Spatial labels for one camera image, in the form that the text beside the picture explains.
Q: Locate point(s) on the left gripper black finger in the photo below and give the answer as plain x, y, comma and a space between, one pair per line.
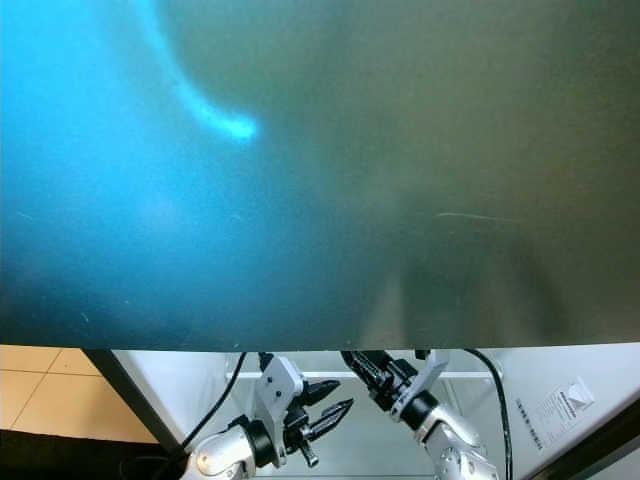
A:
332, 420
323, 391

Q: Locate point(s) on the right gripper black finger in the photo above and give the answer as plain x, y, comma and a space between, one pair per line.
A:
382, 370
360, 368

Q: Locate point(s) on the white label sticker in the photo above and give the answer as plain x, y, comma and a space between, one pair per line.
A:
555, 412

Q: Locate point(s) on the silver freezer compartment door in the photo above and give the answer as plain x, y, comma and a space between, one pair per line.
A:
320, 170

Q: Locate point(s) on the black mat with white stripe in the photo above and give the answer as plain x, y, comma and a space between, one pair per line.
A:
80, 460

